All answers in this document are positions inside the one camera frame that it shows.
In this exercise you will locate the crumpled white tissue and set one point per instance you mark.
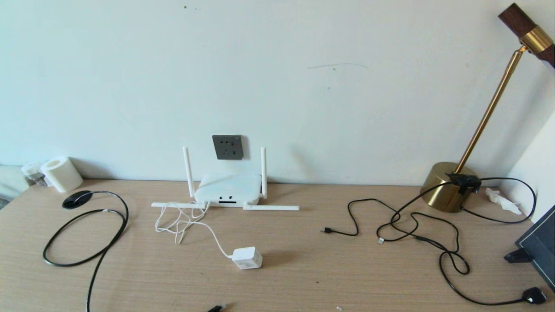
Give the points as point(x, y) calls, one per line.
point(503, 201)

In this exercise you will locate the black plastic clip stand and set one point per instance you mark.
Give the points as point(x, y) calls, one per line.
point(518, 255)

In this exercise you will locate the black inline lamp switch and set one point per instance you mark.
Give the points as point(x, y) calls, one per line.
point(465, 182)

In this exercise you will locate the white power adapter block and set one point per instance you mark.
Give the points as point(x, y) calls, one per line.
point(247, 258)

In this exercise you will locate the white router with antennas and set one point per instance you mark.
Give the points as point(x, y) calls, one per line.
point(227, 188)

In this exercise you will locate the grey wall socket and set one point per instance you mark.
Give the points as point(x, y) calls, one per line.
point(227, 147)

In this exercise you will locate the brass desk lamp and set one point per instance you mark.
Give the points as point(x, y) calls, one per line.
point(446, 190)

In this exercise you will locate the small clear plastic container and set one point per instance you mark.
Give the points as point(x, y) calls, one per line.
point(34, 172)

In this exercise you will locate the dark teal printed box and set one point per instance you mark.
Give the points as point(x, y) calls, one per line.
point(542, 247)

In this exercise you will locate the black round desk grommet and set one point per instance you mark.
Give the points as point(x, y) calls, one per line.
point(77, 199)

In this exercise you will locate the white toilet paper roll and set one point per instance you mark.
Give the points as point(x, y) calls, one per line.
point(63, 174)

